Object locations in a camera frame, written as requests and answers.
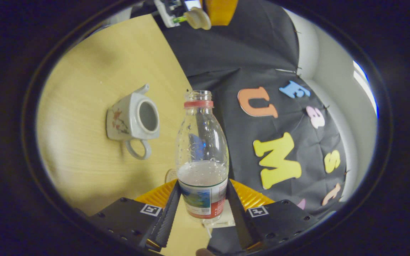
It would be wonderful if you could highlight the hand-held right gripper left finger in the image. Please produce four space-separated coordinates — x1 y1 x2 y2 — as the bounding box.
88 179 182 249

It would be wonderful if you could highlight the white floral teacup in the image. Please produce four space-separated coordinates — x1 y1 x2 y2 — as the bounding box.
106 84 161 160

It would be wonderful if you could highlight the round brown coaster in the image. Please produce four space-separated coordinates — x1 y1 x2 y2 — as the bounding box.
164 169 179 184

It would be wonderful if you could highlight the white side table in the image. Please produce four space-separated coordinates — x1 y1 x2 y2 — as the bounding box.
154 0 191 28

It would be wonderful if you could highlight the white teacup lid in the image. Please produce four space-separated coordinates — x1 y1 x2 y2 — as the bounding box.
184 7 212 31

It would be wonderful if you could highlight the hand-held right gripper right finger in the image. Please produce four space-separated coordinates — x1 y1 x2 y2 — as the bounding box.
226 179 322 250

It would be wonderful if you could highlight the blue towel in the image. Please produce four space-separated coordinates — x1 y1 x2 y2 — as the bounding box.
189 133 206 161

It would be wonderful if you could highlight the clear plastic water bottle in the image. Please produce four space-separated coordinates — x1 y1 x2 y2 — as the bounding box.
175 90 230 224

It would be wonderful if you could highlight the black backdrop cloth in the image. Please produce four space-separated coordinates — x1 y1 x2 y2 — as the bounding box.
130 0 349 255

